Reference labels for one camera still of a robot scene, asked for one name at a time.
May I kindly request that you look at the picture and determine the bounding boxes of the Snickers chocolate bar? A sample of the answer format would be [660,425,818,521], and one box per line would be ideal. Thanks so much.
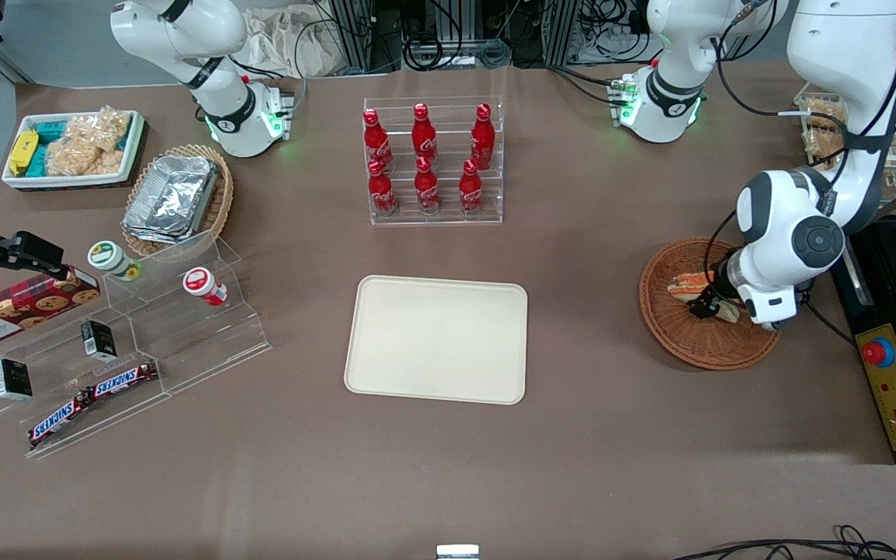
[27,393,95,450]
[89,360,160,400]

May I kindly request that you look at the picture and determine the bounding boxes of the green lid small cup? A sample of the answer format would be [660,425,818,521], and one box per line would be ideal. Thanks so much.
[88,240,143,282]

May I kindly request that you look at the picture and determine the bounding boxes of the clear acrylic stepped display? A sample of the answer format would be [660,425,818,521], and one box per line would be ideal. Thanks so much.
[0,230,274,460]

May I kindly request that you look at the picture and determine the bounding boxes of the clear rice cracker bag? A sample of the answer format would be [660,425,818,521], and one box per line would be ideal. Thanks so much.
[82,105,132,152]
[44,124,126,178]

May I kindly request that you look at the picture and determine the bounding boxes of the stacked aluminium foil containers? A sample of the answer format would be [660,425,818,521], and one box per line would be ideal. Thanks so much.
[122,155,219,245]

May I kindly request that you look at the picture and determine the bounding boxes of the oval light wicker basket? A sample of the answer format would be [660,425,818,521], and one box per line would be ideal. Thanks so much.
[121,143,235,257]

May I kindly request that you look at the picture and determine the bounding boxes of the beige cloth bag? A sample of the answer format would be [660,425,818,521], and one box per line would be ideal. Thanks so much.
[242,6,340,79]

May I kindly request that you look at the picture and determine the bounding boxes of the round brown wicker basket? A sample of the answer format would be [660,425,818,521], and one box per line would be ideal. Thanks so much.
[639,237,782,371]

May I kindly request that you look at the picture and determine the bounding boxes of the white rectangular snack bin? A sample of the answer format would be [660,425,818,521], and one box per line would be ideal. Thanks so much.
[2,110,147,191]

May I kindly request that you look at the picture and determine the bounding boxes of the black power cable with plug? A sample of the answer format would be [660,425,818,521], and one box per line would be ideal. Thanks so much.
[800,299,857,347]

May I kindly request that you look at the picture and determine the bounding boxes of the red tartan cookie box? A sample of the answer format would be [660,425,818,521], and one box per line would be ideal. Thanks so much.
[0,266,101,351]

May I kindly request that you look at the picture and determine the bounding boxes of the yellow snack pack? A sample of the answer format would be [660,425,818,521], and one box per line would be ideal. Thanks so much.
[9,130,39,177]

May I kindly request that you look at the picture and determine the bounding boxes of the red cola bottle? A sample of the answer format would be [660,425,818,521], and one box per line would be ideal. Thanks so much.
[470,102,495,170]
[414,156,442,215]
[411,102,439,166]
[367,158,398,217]
[459,159,485,214]
[362,107,394,173]

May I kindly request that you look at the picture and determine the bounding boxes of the cream rectangular plastic tray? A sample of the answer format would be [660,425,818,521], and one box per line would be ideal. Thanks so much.
[343,274,529,406]

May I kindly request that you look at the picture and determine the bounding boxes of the black equipment base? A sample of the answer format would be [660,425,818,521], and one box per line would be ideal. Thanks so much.
[833,214,896,465]

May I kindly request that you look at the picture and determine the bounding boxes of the black floor cables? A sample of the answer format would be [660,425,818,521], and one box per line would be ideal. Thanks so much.
[674,525,896,560]

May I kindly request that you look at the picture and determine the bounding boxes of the triangular sandwich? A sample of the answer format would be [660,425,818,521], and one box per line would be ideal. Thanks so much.
[667,271,743,324]

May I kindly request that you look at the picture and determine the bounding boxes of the aluminium profile frame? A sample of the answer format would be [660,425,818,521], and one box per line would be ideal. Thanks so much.
[330,0,404,76]

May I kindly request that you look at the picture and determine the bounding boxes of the small black box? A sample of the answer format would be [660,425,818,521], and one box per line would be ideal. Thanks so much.
[80,320,117,362]
[0,359,33,401]

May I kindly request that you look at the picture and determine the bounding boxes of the black cable bundle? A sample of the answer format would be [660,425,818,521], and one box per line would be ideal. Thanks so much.
[401,0,513,72]

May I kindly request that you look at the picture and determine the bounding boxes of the clear acrylic bottle rack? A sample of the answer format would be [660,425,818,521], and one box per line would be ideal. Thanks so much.
[362,95,505,227]

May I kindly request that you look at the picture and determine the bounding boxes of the red lid small cup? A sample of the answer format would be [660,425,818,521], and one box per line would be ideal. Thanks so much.
[183,267,228,306]

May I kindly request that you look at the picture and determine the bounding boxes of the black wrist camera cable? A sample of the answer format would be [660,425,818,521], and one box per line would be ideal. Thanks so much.
[703,0,896,296]

